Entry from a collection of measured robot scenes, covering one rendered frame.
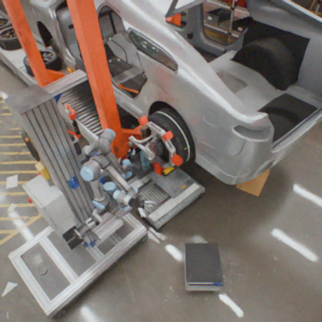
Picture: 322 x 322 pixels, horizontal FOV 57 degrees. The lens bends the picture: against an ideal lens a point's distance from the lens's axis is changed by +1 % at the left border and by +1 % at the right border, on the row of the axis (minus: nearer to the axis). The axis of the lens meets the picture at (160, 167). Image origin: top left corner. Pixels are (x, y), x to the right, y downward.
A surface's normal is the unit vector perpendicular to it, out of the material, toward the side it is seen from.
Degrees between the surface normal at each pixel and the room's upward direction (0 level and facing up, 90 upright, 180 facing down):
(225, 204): 0
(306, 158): 0
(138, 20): 34
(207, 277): 0
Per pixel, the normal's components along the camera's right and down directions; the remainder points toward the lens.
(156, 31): -0.40, -0.25
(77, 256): -0.06, -0.66
